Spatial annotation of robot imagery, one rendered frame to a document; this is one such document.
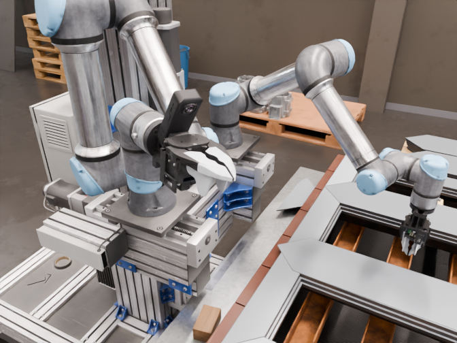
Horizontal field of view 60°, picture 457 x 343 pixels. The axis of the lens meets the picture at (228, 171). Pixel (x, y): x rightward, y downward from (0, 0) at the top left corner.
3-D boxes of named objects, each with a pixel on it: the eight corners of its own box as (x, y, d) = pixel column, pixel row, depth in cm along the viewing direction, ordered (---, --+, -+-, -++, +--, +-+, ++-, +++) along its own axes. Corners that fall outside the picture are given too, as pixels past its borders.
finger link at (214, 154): (245, 202, 62) (211, 177, 68) (250, 167, 59) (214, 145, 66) (229, 207, 60) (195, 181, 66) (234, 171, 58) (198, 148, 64)
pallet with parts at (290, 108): (211, 123, 441) (211, 88, 421) (247, 96, 516) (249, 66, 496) (346, 150, 383) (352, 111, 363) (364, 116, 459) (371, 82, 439)
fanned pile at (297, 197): (329, 184, 202) (330, 177, 200) (302, 226, 173) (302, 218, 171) (305, 177, 208) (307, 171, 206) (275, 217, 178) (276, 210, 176)
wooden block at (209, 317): (204, 314, 132) (203, 303, 129) (221, 318, 130) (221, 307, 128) (192, 339, 124) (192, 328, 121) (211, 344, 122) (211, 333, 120)
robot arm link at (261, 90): (222, 89, 163) (325, 37, 119) (248, 82, 172) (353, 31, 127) (232, 118, 164) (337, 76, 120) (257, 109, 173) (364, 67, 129)
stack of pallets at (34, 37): (138, 74, 602) (131, 13, 558) (99, 90, 537) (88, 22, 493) (77, 64, 650) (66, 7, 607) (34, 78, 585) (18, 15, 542)
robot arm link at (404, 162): (371, 153, 120) (407, 167, 113) (390, 142, 126) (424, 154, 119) (366, 176, 124) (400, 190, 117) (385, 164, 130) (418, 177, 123)
